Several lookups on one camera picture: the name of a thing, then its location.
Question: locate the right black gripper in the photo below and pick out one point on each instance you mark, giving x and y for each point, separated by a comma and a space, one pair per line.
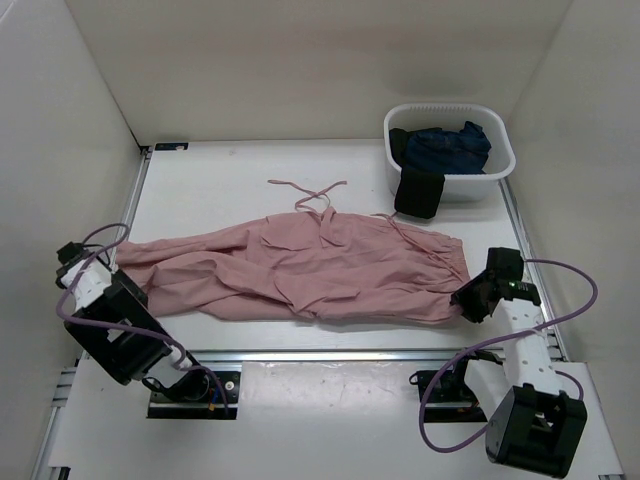
463, 297

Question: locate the pink trousers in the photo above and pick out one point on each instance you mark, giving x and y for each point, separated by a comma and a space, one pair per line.
307, 264

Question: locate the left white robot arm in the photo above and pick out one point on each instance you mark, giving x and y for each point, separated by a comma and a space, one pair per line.
112, 324

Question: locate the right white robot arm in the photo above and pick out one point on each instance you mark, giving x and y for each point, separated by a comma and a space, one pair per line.
532, 423

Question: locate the black garment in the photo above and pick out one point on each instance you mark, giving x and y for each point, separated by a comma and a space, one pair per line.
422, 174

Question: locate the dark blue garment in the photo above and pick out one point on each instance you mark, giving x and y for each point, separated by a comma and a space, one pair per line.
439, 151

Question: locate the white plastic basket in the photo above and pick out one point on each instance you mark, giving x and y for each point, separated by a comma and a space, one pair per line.
452, 116

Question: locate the blue label sticker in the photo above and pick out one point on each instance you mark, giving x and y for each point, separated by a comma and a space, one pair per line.
171, 146

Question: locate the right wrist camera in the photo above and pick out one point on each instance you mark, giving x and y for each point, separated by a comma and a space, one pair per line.
505, 264

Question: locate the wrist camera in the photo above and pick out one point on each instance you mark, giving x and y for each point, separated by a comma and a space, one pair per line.
85, 258
505, 264

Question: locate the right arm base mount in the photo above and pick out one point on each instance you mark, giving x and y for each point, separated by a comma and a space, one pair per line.
445, 390

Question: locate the aluminium front rail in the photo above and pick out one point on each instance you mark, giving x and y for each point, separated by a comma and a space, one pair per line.
323, 355

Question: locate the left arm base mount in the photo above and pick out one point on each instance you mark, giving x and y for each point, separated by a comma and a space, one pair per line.
190, 391

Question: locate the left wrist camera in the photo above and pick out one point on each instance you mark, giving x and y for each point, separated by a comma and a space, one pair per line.
85, 258

